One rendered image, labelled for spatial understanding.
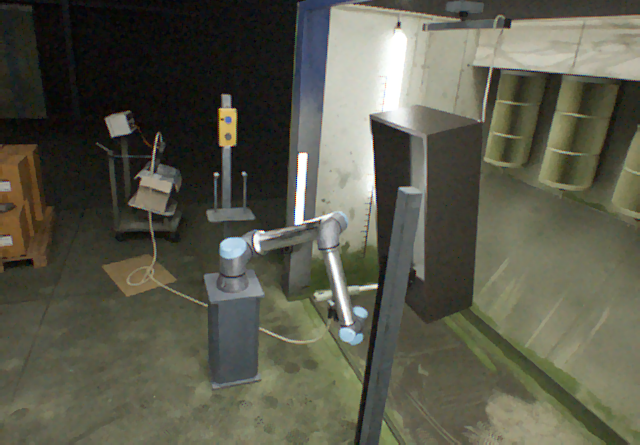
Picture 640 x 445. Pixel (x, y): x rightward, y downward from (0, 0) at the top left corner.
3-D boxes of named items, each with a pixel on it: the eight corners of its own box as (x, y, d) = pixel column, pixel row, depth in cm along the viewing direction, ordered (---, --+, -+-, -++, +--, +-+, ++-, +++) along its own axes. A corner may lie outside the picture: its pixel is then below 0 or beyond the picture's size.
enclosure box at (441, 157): (419, 262, 313) (417, 104, 262) (472, 306, 261) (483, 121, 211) (378, 275, 302) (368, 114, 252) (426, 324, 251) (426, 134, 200)
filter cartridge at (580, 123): (541, 203, 271) (572, 73, 242) (526, 187, 304) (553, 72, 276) (598, 210, 264) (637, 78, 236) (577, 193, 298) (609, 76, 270)
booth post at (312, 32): (282, 290, 358) (297, 2, 279) (301, 288, 364) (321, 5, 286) (288, 302, 342) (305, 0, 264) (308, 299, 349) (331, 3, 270)
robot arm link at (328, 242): (328, 224, 202) (357, 345, 216) (338, 216, 213) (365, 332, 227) (308, 226, 207) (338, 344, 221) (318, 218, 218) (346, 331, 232)
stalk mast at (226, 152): (229, 292, 349) (229, 94, 293) (230, 295, 344) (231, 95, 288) (222, 293, 347) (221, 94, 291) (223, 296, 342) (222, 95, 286)
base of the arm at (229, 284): (219, 294, 232) (218, 279, 228) (214, 278, 248) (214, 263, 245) (252, 290, 238) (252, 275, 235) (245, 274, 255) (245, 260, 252)
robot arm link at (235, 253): (214, 271, 236) (213, 244, 230) (231, 259, 251) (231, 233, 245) (236, 278, 231) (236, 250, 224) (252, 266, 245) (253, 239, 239)
